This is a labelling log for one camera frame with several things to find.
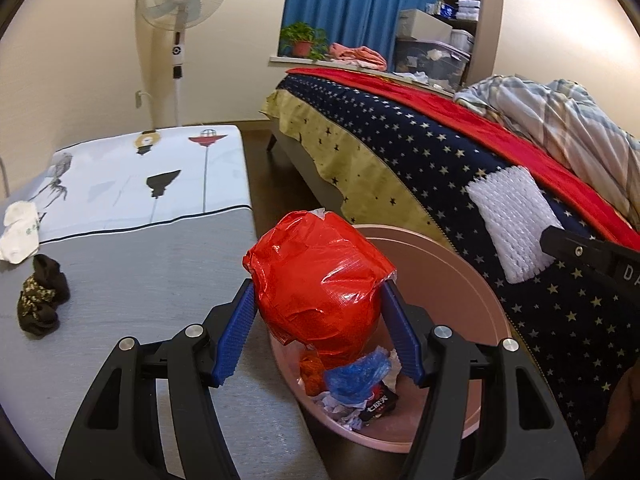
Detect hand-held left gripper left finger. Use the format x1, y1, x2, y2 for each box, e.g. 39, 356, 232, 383
55, 279, 259, 480

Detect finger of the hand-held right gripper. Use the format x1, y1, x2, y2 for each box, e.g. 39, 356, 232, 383
539, 225, 640, 294

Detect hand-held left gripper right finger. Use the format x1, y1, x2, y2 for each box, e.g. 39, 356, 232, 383
381, 281, 584, 480

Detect pink plastic basin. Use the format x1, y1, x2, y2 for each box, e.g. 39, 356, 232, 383
267, 225, 514, 456

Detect blue plastic bag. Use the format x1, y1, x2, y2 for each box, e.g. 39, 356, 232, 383
324, 347, 392, 406

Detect black snack packet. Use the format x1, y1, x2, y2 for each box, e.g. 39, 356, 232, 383
357, 382, 401, 419

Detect white foam net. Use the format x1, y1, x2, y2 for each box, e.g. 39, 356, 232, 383
466, 166, 564, 284

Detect red plastic bag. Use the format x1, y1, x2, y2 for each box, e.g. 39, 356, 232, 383
243, 208, 399, 368

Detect white paper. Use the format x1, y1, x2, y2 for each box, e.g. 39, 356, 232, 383
320, 391, 371, 433

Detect orange plastic wrapper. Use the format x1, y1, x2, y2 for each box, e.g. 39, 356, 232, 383
299, 347, 327, 397

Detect grey ironing board table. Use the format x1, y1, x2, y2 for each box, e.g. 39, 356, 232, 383
0, 125, 331, 480

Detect striped quilt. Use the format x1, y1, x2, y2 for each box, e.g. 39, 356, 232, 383
453, 75, 640, 232

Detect navy star blanket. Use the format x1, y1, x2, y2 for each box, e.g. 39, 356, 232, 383
272, 74, 640, 463

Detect yellow bed sheet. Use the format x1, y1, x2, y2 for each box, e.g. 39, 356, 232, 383
260, 90, 455, 252

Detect black patterned sock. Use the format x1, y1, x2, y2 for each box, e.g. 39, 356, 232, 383
17, 254, 71, 337

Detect red blanket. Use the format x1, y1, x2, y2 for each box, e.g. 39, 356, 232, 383
285, 67, 640, 252

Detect white sock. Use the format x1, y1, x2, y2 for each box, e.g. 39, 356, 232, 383
0, 201, 42, 265

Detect clear storage bin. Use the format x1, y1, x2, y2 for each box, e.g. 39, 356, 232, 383
392, 37, 474, 92

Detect wooden shelf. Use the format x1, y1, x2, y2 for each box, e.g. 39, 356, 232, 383
439, 0, 504, 89

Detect white windowsill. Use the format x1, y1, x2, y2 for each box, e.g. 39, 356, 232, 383
268, 54, 332, 66

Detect white packages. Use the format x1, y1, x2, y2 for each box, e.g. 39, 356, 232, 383
440, 0, 482, 22

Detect pink folded clothes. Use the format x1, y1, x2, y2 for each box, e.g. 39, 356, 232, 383
327, 42, 389, 71

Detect grey storage box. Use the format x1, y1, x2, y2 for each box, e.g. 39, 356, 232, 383
397, 8, 454, 41

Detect potted green plant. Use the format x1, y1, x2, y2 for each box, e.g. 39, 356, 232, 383
279, 21, 329, 60

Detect blue curtain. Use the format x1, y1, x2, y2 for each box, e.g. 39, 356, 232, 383
282, 0, 444, 62

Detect grey bed frame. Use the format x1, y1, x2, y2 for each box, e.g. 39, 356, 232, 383
267, 127, 352, 222

